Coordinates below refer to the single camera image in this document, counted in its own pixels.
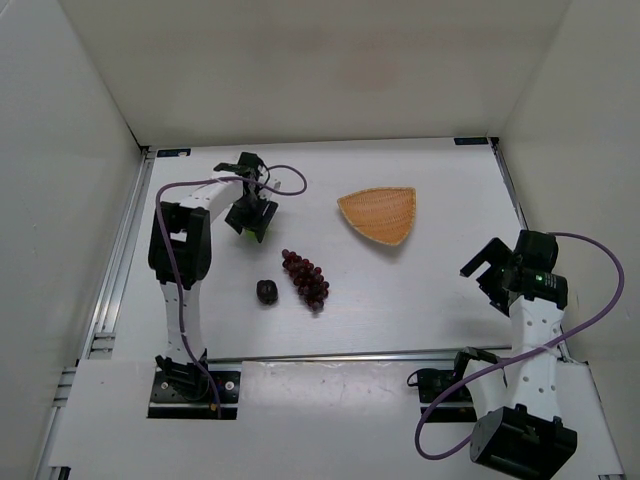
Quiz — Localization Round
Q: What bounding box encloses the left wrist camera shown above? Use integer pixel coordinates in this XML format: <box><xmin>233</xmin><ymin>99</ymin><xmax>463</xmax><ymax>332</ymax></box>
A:
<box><xmin>213</xmin><ymin>152</ymin><xmax>281</xmax><ymax>194</ymax></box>

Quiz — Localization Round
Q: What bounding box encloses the red fake grape bunch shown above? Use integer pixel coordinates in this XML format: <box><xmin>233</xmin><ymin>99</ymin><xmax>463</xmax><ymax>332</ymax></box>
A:
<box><xmin>281</xmin><ymin>249</ymin><xmax>330</xmax><ymax>313</ymax></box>

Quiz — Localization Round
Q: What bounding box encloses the green fake apple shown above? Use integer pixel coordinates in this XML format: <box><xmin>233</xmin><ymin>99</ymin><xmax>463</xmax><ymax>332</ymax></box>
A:
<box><xmin>244</xmin><ymin>228</ymin><xmax>266</xmax><ymax>243</ymax></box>

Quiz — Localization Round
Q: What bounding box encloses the woven orange fruit basket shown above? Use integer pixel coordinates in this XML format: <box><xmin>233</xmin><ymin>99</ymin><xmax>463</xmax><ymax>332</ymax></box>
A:
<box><xmin>337</xmin><ymin>187</ymin><xmax>417</xmax><ymax>247</ymax></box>

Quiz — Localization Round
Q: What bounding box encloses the purple cable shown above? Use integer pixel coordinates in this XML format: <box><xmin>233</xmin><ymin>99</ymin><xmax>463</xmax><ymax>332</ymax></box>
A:
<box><xmin>155</xmin><ymin>165</ymin><xmax>308</xmax><ymax>419</ymax></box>
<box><xmin>415</xmin><ymin>231</ymin><xmax>626</xmax><ymax>460</ymax></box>

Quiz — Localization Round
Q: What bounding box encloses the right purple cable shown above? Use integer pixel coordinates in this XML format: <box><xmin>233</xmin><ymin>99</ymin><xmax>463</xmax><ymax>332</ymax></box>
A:
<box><xmin>415</xmin><ymin>231</ymin><xmax>626</xmax><ymax>460</ymax></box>

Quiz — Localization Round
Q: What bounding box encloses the left blue corner label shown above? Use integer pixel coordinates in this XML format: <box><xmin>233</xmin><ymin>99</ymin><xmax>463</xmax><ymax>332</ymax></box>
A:
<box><xmin>156</xmin><ymin>148</ymin><xmax>191</xmax><ymax>158</ymax></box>

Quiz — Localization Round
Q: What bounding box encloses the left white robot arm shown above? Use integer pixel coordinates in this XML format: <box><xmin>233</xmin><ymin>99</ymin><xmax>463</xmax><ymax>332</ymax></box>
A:
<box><xmin>148</xmin><ymin>175</ymin><xmax>281</xmax><ymax>410</ymax></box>

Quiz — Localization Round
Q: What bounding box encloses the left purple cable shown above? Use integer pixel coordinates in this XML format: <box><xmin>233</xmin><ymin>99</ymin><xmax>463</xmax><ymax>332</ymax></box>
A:
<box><xmin>155</xmin><ymin>165</ymin><xmax>308</xmax><ymax>419</ymax></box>

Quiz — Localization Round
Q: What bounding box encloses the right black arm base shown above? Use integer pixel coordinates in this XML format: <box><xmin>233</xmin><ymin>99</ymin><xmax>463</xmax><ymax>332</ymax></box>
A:
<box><xmin>406</xmin><ymin>348</ymin><xmax>481</xmax><ymax>404</ymax></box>

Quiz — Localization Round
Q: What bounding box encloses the dark purple fake plum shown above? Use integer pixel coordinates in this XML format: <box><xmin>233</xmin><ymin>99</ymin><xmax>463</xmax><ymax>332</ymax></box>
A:
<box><xmin>256</xmin><ymin>279</ymin><xmax>279</xmax><ymax>305</ymax></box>

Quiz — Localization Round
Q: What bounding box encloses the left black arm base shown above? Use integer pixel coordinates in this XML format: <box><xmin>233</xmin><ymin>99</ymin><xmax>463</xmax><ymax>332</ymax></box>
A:
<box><xmin>150</xmin><ymin>356</ymin><xmax>241</xmax><ymax>405</ymax></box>

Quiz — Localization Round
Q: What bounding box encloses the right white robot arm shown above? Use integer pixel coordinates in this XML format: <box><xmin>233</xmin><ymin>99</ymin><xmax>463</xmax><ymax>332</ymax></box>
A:
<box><xmin>454</xmin><ymin>230</ymin><xmax>577</xmax><ymax>479</ymax></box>

